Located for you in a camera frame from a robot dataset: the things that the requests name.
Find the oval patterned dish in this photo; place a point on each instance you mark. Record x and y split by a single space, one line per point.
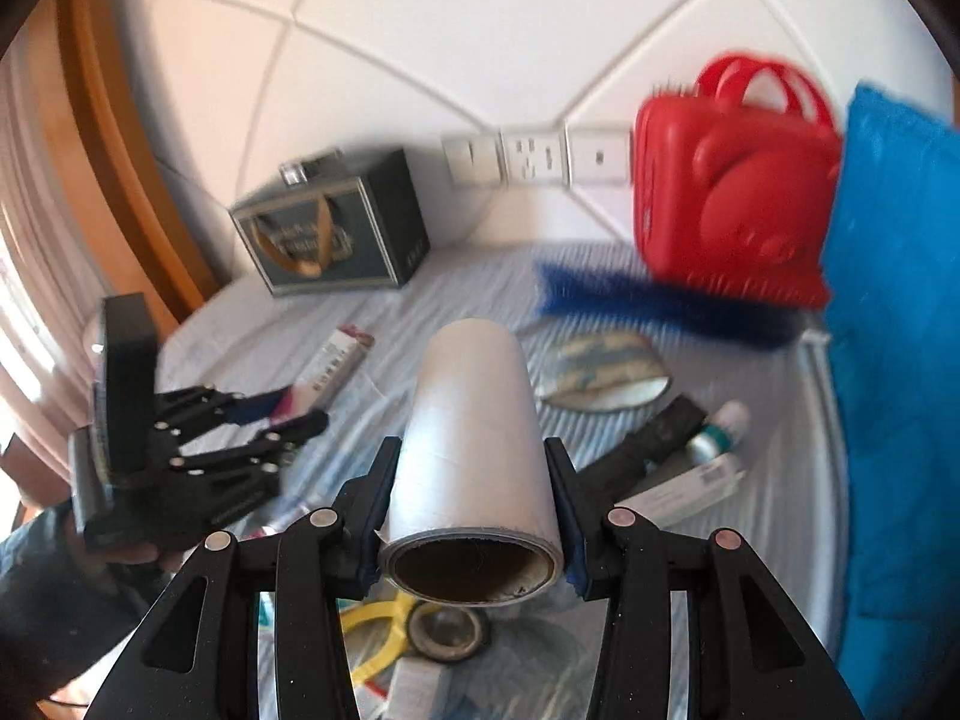
600 371

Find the white paper packet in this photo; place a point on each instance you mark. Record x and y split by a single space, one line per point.
416 686

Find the black rectangular bar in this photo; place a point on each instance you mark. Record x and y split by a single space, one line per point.
652 439

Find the yellow duck snowball clamp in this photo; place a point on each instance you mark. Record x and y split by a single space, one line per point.
360 615

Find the white ointment box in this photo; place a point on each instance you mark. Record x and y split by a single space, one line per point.
686 491

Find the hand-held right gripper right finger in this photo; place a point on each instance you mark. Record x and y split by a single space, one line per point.
581 540

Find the red bear-embossed case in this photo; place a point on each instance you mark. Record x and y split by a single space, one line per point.
712 187

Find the blue plastic crate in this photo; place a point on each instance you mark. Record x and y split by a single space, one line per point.
892 315

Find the small metal clip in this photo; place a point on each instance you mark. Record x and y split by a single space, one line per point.
307 171

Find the green bottle with white cap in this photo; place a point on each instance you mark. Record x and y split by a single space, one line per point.
720 431

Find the blue bottle brush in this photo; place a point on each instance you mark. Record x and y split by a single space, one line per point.
600 289

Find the white paper roll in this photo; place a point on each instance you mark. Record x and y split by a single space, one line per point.
472 427

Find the wooden door frame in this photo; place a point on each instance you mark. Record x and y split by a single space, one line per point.
105 127

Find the white wall switch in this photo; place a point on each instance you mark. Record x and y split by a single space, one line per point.
471 161

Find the pale curtain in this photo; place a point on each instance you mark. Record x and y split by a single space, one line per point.
30 277

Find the white wall power socket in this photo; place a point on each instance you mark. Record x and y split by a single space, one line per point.
534 157

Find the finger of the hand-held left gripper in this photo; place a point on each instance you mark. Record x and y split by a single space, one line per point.
240 409
292 431

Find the pink and white tube box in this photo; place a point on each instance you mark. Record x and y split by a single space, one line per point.
330 367

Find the striped cloth-covered desktop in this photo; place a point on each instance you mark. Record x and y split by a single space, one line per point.
465 292

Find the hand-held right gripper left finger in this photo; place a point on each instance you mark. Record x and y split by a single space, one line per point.
360 532

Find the dark gift box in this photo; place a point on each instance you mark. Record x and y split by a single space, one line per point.
375 240

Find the white single-hole wall socket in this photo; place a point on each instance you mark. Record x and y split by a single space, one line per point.
598 156

